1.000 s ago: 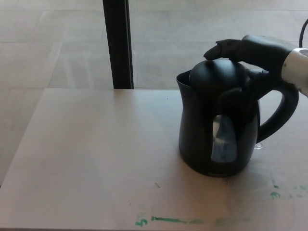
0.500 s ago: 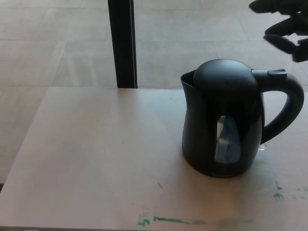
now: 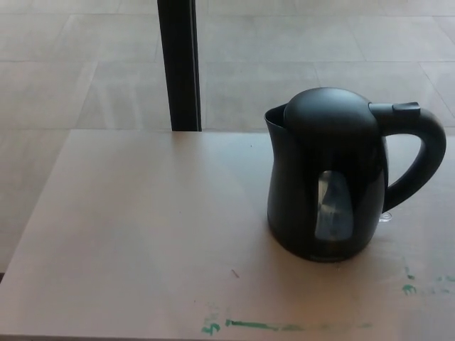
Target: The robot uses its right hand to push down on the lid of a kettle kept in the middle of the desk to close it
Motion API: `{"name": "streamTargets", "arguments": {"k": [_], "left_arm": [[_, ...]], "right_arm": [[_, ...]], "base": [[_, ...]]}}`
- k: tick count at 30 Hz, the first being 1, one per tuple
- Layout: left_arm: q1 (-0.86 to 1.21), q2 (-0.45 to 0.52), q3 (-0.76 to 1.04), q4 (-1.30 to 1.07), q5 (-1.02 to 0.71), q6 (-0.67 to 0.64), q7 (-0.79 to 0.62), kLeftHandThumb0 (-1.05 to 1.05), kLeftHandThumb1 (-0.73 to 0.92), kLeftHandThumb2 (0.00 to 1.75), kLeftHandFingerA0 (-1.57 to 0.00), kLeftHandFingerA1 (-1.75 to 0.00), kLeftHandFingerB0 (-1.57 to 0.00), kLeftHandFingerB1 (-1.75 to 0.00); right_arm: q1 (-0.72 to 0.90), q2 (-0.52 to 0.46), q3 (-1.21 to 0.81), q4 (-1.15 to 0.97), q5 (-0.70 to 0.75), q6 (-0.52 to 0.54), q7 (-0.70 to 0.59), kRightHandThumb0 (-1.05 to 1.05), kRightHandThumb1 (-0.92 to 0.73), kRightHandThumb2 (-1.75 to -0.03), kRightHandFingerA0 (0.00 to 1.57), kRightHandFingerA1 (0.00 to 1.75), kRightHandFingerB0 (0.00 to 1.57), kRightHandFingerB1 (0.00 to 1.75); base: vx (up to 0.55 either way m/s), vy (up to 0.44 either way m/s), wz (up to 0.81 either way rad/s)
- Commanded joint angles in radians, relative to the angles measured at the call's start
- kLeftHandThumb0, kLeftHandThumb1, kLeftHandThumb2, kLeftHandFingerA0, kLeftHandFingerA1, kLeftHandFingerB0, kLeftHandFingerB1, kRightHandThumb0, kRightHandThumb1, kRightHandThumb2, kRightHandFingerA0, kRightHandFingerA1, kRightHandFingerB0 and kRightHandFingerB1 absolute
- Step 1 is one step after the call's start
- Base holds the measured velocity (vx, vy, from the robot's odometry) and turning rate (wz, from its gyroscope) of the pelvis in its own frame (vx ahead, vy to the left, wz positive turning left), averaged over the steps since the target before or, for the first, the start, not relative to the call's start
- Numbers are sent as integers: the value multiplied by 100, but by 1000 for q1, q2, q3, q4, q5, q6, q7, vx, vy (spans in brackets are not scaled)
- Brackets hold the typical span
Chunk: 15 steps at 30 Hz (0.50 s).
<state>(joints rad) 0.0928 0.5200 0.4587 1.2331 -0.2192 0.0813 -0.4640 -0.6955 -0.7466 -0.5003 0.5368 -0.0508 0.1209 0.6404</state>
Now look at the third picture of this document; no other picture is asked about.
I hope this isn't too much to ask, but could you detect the black electric kettle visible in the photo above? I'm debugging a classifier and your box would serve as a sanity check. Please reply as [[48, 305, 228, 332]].
[[263, 87, 447, 264]]

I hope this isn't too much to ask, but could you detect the black vertical post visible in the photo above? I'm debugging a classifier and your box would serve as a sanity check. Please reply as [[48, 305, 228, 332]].
[[156, 0, 203, 133]]

